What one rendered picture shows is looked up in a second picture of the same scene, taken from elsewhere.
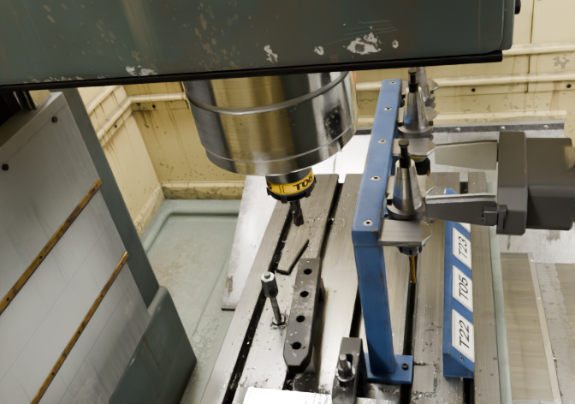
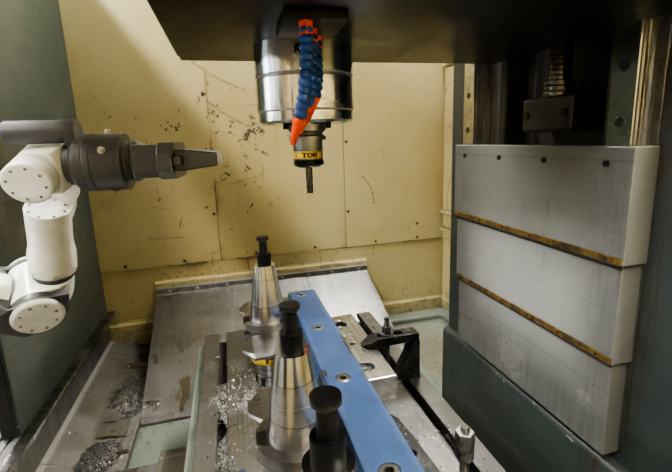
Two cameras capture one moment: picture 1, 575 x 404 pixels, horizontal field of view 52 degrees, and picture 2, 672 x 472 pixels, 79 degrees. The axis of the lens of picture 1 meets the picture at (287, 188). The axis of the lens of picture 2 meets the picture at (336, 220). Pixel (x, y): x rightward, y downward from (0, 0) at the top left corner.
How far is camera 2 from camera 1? 1.23 m
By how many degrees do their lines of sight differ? 124
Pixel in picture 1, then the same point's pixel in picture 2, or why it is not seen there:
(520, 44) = not seen: outside the picture
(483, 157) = (185, 160)
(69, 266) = (550, 275)
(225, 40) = not seen: hidden behind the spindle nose
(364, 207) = (312, 302)
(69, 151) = (604, 202)
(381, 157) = (327, 351)
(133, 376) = (561, 442)
